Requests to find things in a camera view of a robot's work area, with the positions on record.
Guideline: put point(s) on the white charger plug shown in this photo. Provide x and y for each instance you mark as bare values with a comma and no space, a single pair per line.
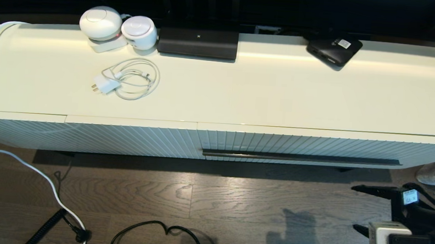
107,84

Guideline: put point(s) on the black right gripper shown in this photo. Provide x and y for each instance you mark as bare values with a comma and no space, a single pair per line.
425,217

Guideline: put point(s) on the white flat device base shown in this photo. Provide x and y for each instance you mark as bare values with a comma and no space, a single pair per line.
106,47

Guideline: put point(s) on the large white round device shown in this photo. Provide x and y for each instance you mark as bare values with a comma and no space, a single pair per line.
100,23

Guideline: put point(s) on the small white round device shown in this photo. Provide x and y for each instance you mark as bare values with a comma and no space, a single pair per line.
139,32

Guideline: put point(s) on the white fluted front drawer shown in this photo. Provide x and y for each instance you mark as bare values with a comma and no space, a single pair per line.
277,143

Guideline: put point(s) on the black router box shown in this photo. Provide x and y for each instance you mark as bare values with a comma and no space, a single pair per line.
197,43

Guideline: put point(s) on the white fluted cabinet front panel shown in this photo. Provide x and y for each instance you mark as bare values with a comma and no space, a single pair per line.
132,137
18,129

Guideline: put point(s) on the white long cabinet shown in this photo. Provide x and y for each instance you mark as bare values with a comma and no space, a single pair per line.
242,100

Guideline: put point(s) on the black set-top box with sticker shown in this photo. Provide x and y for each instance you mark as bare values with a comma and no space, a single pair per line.
330,52

